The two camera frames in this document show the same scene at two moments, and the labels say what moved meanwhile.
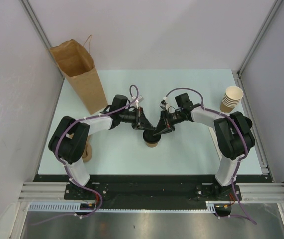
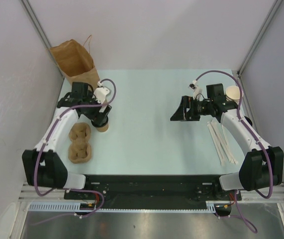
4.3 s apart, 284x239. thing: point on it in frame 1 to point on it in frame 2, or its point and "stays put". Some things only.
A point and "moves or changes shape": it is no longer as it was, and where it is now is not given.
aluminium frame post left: x=38 y=25 stays put
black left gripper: x=142 y=123 to x=92 y=116
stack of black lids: x=249 y=122 stays put
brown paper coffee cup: x=151 y=145 moves or changes shape
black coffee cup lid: x=147 y=135 moves or changes shape
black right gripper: x=165 y=122 to x=181 y=113
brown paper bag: x=76 y=63 stays put
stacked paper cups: x=233 y=95 stays put
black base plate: x=151 y=189 stays put
